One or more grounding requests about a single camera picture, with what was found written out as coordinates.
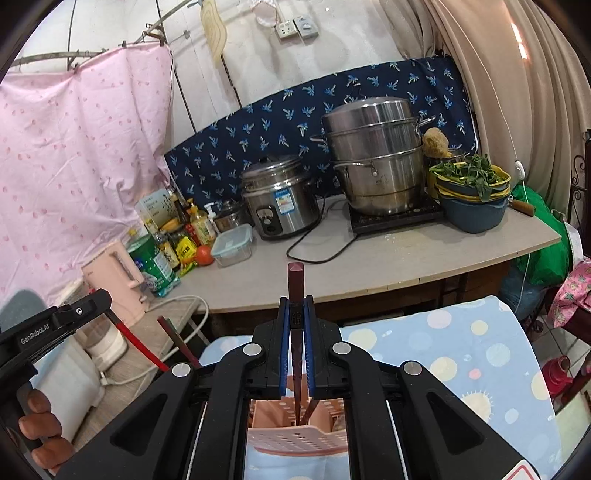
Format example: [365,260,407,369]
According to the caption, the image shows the blue dotted tablecloth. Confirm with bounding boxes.
[198,295,555,480]

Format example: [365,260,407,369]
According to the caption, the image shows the red thermos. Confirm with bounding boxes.
[542,355,575,407]

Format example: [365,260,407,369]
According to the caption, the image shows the person's left hand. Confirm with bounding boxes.
[18,389,75,476]

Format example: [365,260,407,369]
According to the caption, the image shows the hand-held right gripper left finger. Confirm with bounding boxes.
[55,296,293,480]

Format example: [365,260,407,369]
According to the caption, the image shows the blue plastic basin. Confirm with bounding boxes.
[438,191,511,234]

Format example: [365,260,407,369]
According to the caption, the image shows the white pump bottle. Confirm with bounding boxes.
[203,202,221,236]

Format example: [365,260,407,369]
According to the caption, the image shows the dark red chopstick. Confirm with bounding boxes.
[157,316,202,370]

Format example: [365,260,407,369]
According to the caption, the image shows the wooden counter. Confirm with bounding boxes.
[69,194,563,416]

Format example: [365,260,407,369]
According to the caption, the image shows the yellow snack packet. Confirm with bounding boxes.
[175,236,197,271]

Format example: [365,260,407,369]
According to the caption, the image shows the metal hoop rack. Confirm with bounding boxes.
[9,0,204,75]

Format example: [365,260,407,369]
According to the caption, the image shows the pink electric kettle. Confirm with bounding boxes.
[82,240,146,326]

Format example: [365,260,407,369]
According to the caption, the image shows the bamboo paddle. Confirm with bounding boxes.
[201,0,229,70]

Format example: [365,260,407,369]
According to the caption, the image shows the green bag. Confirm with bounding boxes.
[512,185,571,278]

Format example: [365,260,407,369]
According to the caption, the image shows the tan loofah sponge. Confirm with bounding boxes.
[422,127,451,160]

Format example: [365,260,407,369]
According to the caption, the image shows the pink floral cloth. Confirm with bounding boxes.
[549,258,591,328]

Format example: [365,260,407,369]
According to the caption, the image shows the wall switch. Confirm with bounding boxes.
[293,15,319,38]

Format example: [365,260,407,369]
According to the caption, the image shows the black power cord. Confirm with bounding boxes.
[286,198,357,265]

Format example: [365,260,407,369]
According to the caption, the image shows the yellow plastic basin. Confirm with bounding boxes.
[434,164,512,201]

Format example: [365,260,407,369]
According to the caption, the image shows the white printed carton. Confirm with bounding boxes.
[135,187,178,232]

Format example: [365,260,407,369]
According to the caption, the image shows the black induction cooktop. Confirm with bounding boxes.
[347,196,446,234]

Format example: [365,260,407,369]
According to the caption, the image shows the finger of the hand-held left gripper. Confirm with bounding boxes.
[53,289,121,329]

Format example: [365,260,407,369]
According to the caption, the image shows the small steel pot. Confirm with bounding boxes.
[213,200,247,234]

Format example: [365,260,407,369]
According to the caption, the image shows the navy printed cloth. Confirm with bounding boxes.
[164,58,478,208]

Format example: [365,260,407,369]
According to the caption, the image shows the beige curtain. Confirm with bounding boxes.
[416,0,591,222]

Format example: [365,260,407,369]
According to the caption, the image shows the glass food container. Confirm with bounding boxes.
[211,229,254,268]

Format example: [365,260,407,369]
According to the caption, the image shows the steel steamer pot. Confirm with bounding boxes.
[310,96,437,217]

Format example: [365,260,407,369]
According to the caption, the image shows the green plastic bottle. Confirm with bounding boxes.
[128,231,181,297]

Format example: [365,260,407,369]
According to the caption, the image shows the pink perforated utensil basket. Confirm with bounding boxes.
[247,375,350,457]

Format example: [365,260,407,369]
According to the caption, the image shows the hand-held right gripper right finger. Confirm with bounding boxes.
[301,294,529,480]

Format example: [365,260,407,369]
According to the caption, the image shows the leafy green vegetables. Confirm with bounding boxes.
[429,154,506,201]

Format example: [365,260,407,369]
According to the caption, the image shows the pink dotted cloth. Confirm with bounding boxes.
[0,46,174,301]

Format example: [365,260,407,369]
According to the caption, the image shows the steel rice cooker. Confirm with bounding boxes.
[239,154,321,241]

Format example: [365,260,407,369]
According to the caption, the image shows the yellow oil bottle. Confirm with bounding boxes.
[187,198,217,245]

